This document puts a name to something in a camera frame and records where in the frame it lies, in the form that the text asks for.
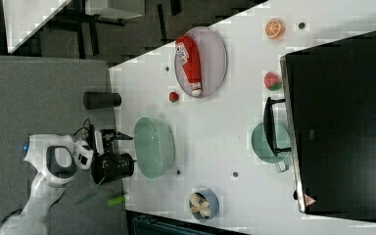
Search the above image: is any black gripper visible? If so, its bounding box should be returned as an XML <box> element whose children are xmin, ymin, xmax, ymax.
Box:
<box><xmin>94</xmin><ymin>129</ymin><xmax>132</xmax><ymax>156</ymax></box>

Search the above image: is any green plastic strainer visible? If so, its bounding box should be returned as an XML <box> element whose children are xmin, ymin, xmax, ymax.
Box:
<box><xmin>134</xmin><ymin>117</ymin><xmax>175</xmax><ymax>179</ymax></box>

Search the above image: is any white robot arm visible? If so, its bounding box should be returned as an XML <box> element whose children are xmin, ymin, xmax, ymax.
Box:
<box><xmin>0</xmin><ymin>125</ymin><xmax>134</xmax><ymax>235</ymax></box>

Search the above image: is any black cylinder lower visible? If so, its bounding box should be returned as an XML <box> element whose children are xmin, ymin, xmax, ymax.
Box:
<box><xmin>91</xmin><ymin>153</ymin><xmax>136</xmax><ymax>184</ymax></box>

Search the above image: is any black cylinder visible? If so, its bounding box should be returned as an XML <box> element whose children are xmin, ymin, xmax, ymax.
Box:
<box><xmin>91</xmin><ymin>153</ymin><xmax>136</xmax><ymax>184</ymax></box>
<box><xmin>83</xmin><ymin>92</ymin><xmax>121</xmax><ymax>110</ymax></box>

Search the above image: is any black cylinder upper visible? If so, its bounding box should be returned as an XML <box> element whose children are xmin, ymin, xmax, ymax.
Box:
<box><xmin>83</xmin><ymin>92</ymin><xmax>121</xmax><ymax>110</ymax></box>

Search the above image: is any green spatula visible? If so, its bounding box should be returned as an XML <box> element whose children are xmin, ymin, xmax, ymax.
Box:
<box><xmin>75</xmin><ymin>192</ymin><xmax>126</xmax><ymax>207</ymax></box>

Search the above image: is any red toy strawberry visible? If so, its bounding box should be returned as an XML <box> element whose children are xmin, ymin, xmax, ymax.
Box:
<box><xmin>168</xmin><ymin>92</ymin><xmax>179</xmax><ymax>103</ymax></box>

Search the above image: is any red plush ketchup bottle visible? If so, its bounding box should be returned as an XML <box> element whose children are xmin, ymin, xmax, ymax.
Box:
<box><xmin>175</xmin><ymin>35</ymin><xmax>203</xmax><ymax>97</ymax></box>

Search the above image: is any yellow banana pieces toy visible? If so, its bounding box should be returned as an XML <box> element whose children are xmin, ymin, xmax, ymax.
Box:
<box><xmin>189</xmin><ymin>193</ymin><xmax>212</xmax><ymax>218</ymax></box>

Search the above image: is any blue bowl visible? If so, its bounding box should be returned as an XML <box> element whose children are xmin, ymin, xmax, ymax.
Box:
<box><xmin>188</xmin><ymin>188</ymin><xmax>219</xmax><ymax>222</ymax></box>

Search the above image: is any grey round plate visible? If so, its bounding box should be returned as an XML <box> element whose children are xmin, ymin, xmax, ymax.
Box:
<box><xmin>174</xmin><ymin>26</ymin><xmax>227</xmax><ymax>98</ymax></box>

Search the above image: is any green plastic cup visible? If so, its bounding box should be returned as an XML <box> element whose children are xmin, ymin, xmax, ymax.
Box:
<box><xmin>251</xmin><ymin>123</ymin><xmax>291</xmax><ymax>172</ymax></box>

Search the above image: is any pink toy fruit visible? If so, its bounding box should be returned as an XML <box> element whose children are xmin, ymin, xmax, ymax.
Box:
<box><xmin>263</xmin><ymin>72</ymin><xmax>282</xmax><ymax>91</ymax></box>

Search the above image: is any orange slice toy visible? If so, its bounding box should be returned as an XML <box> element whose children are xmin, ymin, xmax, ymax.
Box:
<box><xmin>264</xmin><ymin>19</ymin><xmax>285</xmax><ymax>39</ymax></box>

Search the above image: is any silver toaster oven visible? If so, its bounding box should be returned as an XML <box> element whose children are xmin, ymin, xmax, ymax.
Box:
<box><xmin>263</xmin><ymin>30</ymin><xmax>376</xmax><ymax>222</ymax></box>

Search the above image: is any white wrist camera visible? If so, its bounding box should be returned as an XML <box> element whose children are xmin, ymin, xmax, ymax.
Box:
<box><xmin>73</xmin><ymin>140</ymin><xmax>94</xmax><ymax>170</ymax></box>

